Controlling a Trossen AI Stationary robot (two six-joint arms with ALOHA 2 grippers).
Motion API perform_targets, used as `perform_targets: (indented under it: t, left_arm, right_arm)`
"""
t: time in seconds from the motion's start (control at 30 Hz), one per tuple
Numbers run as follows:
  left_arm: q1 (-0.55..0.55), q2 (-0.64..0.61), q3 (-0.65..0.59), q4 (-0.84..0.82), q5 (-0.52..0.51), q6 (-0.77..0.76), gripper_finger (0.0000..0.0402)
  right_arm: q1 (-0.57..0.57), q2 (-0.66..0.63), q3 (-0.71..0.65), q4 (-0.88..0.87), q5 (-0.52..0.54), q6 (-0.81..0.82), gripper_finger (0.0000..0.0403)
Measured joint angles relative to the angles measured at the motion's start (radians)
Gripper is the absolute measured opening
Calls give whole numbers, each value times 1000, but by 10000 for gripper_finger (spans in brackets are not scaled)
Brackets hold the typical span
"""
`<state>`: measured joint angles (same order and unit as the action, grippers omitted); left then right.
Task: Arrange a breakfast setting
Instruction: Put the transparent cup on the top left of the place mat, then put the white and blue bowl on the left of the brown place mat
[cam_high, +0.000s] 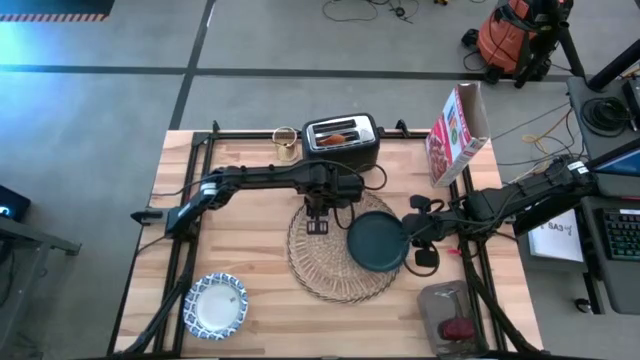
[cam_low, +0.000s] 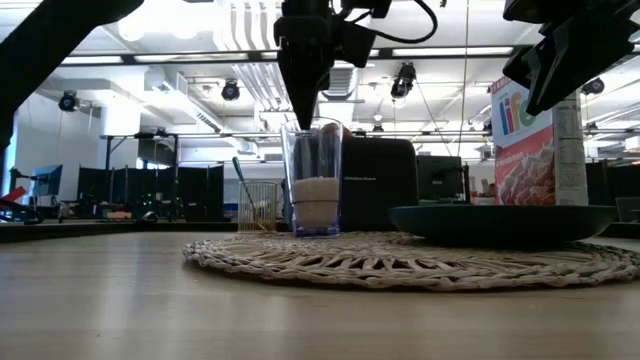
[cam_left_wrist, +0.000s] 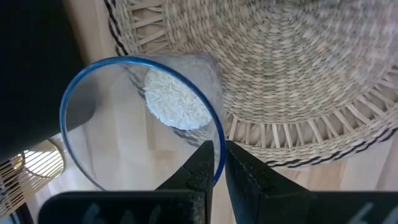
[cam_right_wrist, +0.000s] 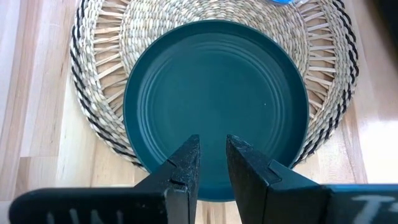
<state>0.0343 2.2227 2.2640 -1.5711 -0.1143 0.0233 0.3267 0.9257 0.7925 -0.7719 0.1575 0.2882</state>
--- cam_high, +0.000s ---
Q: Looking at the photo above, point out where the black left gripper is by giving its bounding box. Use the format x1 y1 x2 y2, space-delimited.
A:
302 162 365 236

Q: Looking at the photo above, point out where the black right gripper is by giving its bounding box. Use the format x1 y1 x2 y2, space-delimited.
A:
402 195 454 269

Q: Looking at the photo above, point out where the dark green plate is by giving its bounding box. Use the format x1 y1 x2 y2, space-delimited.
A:
346 210 411 274

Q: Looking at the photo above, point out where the red white cereal box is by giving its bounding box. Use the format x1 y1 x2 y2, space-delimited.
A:
424 81 492 189

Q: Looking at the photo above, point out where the red round fruit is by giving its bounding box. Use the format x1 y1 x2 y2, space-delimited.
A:
438 317 477 343

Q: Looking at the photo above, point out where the blue patterned paper bowl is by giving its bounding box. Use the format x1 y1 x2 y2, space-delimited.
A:
182 272 250 342

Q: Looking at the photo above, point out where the round woven straw placemat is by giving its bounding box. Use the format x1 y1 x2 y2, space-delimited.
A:
286 191 401 305

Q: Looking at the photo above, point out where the glass jar with yellow liquid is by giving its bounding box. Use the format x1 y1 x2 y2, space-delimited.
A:
271 125 300 163

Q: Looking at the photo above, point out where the black two-slot toaster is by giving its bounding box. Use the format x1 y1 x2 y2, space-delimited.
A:
301 113 386 174

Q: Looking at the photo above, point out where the clear plastic container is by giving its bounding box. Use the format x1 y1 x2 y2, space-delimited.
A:
417 279 490 357

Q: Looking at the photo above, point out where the white paper sheet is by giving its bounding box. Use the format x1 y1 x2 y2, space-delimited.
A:
527 207 585 264

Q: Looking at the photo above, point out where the black keyboard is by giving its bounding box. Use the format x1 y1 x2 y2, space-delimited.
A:
602 207 640 262

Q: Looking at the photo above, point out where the orange shop vacuum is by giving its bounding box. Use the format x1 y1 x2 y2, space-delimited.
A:
474 0 571 84

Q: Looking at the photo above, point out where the grey side desk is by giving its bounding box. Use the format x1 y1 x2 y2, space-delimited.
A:
567 74 640 316

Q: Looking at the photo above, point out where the laptop screen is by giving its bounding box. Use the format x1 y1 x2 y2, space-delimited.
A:
584 139 640 199

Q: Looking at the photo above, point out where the black tripod stand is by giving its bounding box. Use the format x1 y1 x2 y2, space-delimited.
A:
514 0 587 90

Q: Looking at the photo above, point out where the black slanted pole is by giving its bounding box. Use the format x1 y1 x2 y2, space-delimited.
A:
587 39 640 93

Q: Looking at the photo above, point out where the grey metal desk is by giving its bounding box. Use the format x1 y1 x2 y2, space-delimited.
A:
0 214 82 344

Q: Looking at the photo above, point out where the dark monitor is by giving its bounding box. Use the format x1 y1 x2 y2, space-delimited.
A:
0 184 32 224

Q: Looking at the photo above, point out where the black hazard-striped mat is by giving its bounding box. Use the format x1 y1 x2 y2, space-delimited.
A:
0 0 116 23

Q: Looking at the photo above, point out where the black aluminium table frame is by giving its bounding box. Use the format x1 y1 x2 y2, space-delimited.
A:
107 119 544 359

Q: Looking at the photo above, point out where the yellow cable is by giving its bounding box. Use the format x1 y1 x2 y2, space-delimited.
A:
509 107 574 184

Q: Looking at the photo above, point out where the coiled black cable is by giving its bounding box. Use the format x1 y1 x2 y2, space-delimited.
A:
581 96 629 133

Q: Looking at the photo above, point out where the loose black floor cable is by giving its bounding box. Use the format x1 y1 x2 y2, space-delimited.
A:
322 0 419 24

